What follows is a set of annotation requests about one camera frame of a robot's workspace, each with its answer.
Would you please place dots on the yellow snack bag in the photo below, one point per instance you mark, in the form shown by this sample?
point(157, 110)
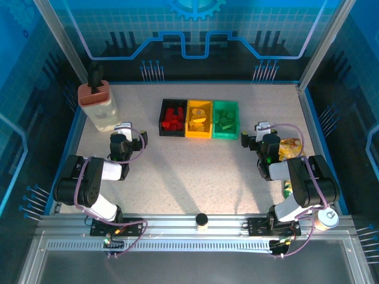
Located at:
point(291, 148)

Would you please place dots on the long green lego brick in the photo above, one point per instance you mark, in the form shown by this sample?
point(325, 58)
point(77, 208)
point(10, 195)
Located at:
point(226, 126)
point(220, 120)

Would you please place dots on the black knob on cream base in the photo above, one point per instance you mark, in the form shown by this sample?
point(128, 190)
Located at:
point(202, 219)

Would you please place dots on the black plastic bin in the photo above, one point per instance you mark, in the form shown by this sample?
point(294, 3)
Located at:
point(161, 133)

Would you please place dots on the white lidded cup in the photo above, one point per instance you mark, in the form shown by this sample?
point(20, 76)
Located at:
point(327, 217)

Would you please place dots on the right aluminium frame post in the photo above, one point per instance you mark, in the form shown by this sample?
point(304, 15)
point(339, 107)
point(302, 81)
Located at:
point(322, 44)

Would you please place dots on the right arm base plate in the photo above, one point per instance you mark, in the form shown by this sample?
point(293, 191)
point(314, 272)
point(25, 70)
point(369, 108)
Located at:
point(257, 226)

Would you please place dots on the white holder with pink top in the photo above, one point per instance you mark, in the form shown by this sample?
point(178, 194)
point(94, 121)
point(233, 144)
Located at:
point(97, 118)

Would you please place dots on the yellow plastic bin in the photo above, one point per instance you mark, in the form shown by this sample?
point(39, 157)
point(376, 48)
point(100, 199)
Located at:
point(198, 134)

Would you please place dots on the small yellow lego brick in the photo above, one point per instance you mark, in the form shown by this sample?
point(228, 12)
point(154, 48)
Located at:
point(194, 126)

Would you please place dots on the green plastic bin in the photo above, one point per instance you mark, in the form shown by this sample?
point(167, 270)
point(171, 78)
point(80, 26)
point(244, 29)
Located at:
point(226, 134)

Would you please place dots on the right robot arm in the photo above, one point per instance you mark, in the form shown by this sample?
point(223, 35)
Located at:
point(311, 183)

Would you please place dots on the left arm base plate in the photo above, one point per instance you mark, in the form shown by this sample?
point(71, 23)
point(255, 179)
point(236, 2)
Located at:
point(133, 226)

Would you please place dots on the aluminium frame post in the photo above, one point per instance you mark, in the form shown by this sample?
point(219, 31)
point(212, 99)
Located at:
point(59, 38)
point(322, 44)

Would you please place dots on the aluminium front rail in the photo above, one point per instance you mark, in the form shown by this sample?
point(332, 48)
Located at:
point(171, 225)

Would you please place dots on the left aluminium frame post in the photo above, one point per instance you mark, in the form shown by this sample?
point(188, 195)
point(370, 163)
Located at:
point(59, 38)

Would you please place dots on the red lego brick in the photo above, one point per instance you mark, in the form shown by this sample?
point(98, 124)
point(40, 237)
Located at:
point(169, 114)
point(176, 119)
point(166, 123)
point(169, 128)
point(179, 112)
point(179, 127)

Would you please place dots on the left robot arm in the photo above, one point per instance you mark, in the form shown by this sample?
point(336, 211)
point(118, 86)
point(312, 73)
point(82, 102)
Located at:
point(89, 183)

